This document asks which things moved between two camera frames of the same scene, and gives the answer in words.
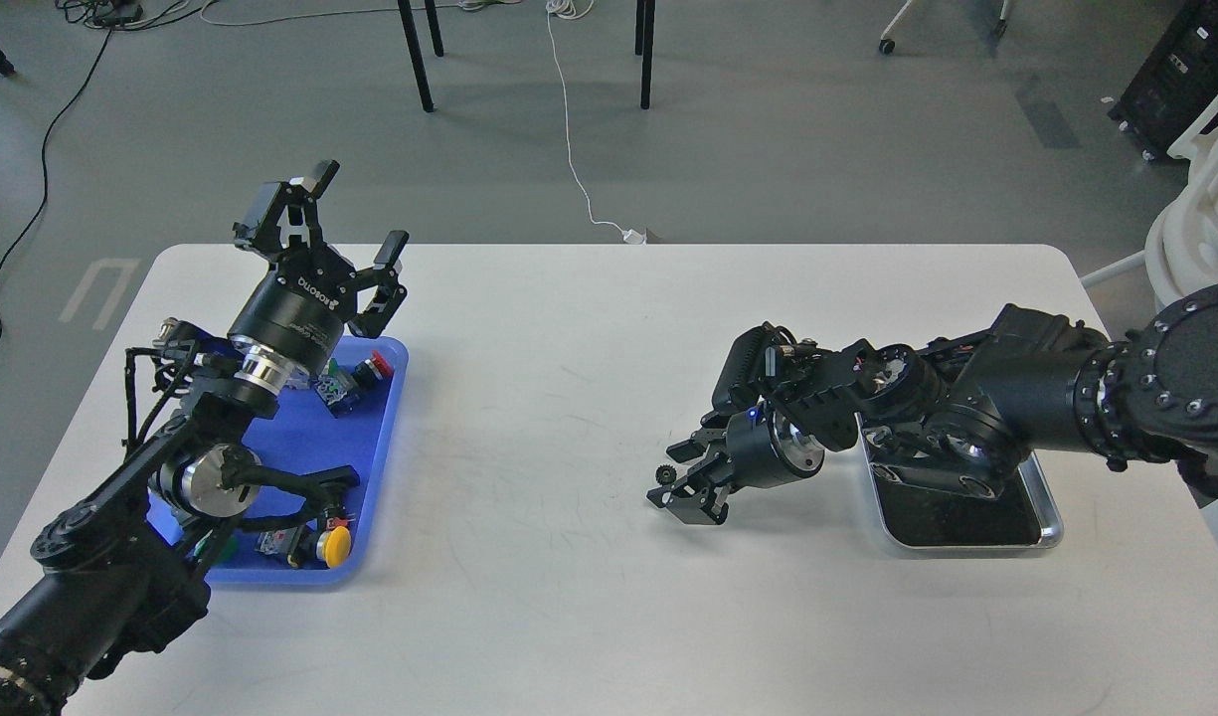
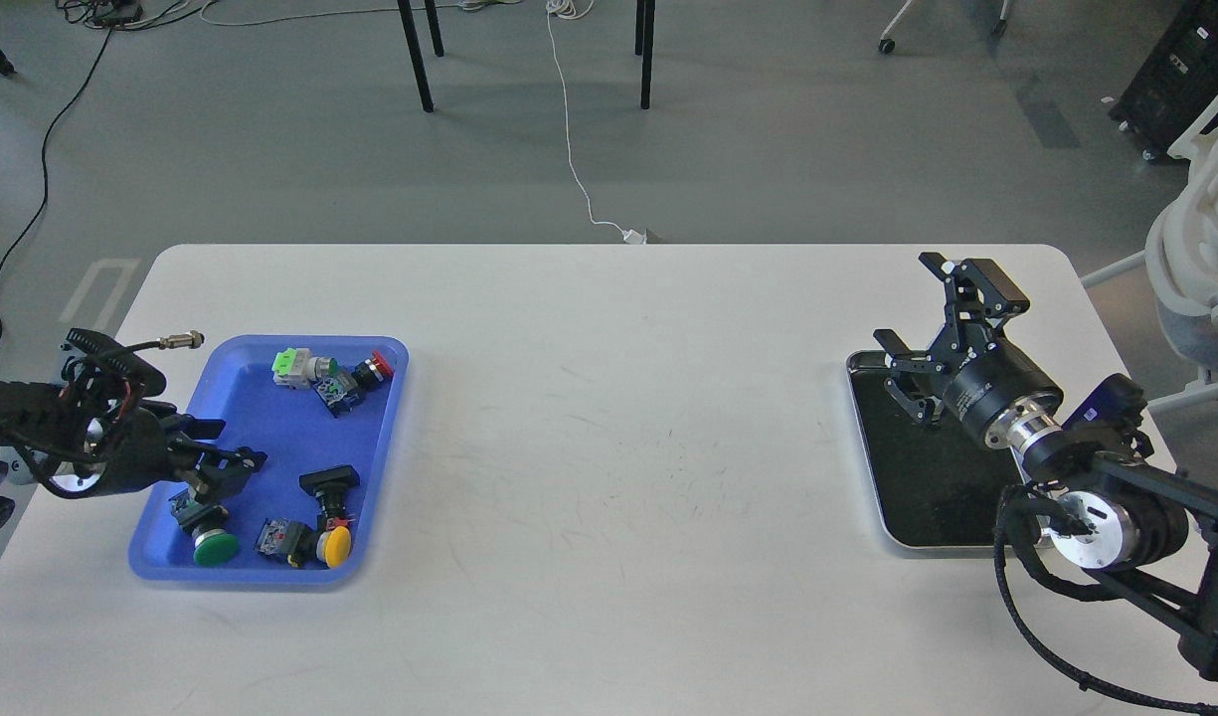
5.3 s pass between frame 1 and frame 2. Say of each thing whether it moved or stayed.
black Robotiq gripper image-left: moved
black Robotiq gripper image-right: moved
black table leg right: stayed
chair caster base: stayed
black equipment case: stayed
